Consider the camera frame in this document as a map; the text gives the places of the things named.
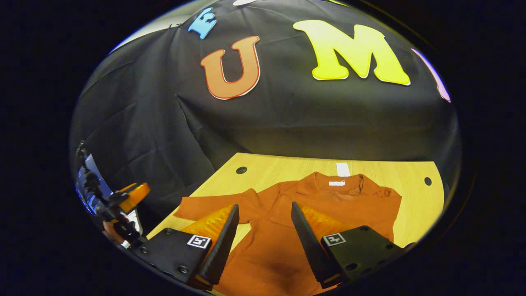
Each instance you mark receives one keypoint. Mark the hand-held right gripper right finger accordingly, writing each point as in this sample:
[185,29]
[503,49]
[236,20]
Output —
[312,246]

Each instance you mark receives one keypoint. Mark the orange shirt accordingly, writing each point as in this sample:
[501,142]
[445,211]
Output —
[271,255]

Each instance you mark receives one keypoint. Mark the white paper tag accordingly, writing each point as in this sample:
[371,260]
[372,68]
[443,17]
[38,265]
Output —
[343,169]

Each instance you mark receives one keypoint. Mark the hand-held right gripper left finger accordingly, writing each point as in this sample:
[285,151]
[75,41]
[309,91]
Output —
[222,246]

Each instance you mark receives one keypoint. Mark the black backdrop cloth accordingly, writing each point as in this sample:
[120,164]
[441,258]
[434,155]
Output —
[308,115]

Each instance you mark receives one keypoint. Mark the blue panel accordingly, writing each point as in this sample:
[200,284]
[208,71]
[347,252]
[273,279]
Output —
[96,172]

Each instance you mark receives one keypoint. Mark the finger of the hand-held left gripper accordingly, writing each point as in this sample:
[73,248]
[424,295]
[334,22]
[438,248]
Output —
[127,188]
[137,196]

